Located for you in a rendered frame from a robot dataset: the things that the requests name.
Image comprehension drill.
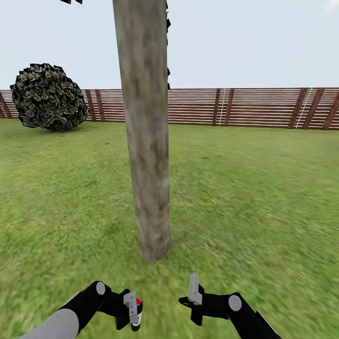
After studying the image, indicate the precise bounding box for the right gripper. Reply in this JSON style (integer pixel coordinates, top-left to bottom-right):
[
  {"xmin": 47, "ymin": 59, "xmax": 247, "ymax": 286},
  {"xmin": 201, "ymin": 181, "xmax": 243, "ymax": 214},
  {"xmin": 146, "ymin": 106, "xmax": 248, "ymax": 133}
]
[{"xmin": 178, "ymin": 285, "xmax": 215, "ymax": 326}]

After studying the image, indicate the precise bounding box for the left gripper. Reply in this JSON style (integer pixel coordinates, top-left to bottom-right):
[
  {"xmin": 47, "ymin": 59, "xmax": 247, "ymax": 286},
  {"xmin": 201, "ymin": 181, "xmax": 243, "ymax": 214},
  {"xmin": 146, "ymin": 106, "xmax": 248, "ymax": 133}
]
[{"xmin": 108, "ymin": 289, "xmax": 130, "ymax": 330}]

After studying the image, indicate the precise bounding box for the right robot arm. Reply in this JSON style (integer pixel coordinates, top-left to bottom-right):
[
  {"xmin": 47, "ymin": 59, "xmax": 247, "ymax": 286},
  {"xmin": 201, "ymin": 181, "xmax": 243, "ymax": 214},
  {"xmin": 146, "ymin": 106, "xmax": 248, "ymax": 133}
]
[{"xmin": 178, "ymin": 273, "xmax": 281, "ymax": 339}]

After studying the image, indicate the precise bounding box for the pesticide atomizer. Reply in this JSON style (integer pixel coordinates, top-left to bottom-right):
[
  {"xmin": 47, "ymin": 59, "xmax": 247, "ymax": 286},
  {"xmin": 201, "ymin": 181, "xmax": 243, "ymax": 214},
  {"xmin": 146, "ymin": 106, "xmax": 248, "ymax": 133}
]
[{"xmin": 131, "ymin": 299, "xmax": 143, "ymax": 331}]

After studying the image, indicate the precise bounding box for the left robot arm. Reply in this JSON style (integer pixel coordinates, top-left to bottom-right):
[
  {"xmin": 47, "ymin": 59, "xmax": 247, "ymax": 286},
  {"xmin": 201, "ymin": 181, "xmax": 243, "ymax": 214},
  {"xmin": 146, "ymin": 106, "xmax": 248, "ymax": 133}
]
[{"xmin": 19, "ymin": 281, "xmax": 138, "ymax": 339}]

